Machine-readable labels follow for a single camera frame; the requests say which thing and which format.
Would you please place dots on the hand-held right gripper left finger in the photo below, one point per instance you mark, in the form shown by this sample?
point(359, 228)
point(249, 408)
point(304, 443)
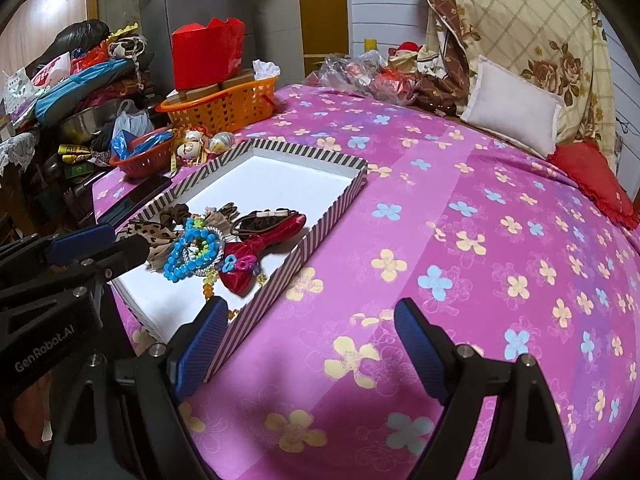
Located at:
point(200, 355)

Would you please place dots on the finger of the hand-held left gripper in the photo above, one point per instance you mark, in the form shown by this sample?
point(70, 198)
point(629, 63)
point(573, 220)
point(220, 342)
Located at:
point(125, 255)
point(82, 240)

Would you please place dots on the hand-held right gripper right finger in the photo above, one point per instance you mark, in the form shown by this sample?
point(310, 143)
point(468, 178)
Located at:
point(420, 355)

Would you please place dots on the colourful beaded ornament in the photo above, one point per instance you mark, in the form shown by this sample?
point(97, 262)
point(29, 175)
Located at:
point(197, 252)

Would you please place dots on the striped box with white inside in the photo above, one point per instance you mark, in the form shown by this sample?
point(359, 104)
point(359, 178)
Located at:
point(300, 185)

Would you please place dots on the leopard print bow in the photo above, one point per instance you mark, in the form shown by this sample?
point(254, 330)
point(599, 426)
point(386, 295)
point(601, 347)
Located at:
point(155, 232)

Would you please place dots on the black phone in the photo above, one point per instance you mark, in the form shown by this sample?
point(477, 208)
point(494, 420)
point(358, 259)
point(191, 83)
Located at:
point(135, 197)

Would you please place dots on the pink floral bedsheet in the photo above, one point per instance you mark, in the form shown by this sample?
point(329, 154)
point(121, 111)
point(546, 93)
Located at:
point(450, 270)

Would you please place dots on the small red plastic basket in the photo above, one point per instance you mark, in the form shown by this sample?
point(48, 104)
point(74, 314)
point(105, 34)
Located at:
point(140, 157)

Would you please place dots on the metal bowl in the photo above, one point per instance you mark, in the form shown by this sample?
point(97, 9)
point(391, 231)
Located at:
point(85, 122)

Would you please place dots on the painted egg ornament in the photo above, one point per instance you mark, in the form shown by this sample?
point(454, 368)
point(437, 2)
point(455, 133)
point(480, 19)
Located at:
point(221, 142)
point(189, 147)

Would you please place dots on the red satin bow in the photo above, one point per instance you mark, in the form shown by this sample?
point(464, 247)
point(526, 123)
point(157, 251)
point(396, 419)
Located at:
point(270, 237)

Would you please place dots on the dark hair band with bow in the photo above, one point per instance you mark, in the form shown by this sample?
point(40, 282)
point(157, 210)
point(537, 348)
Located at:
point(260, 221)

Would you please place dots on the blue padded bag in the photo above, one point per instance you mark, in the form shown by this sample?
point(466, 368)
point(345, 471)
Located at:
point(85, 90)

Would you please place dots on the orange plastic basket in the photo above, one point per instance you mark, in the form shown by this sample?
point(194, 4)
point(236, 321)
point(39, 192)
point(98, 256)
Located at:
point(220, 105)

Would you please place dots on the black bag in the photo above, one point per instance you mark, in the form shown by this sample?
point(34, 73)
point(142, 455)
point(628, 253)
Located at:
point(75, 37)

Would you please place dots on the cardboard box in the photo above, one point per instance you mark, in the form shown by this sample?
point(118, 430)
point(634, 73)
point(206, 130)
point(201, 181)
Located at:
point(240, 80)

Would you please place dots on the red paper bag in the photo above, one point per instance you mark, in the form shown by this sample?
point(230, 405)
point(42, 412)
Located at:
point(207, 52)

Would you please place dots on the white cloth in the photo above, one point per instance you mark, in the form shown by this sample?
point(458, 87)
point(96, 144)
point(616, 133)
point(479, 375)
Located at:
point(265, 69)

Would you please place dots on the red frilled cushion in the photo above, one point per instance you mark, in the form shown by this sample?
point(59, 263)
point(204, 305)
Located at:
point(595, 180)

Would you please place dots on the white pillow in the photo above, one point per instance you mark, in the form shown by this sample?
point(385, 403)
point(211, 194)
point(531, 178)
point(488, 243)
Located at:
point(515, 105)

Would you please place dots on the clear plastic bag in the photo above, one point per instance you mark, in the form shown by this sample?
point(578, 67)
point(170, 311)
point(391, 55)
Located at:
point(360, 75)

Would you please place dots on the red and white plush toy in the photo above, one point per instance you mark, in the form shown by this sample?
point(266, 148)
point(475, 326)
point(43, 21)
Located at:
point(406, 52)

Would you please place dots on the brown patterned cloth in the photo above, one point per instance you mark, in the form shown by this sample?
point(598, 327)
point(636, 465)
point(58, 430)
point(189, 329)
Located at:
point(440, 50)

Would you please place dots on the yellow bottle cap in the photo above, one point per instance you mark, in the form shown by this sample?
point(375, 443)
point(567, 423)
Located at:
point(371, 45)

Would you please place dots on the beige floral quilt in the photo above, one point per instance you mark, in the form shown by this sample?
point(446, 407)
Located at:
point(540, 25)

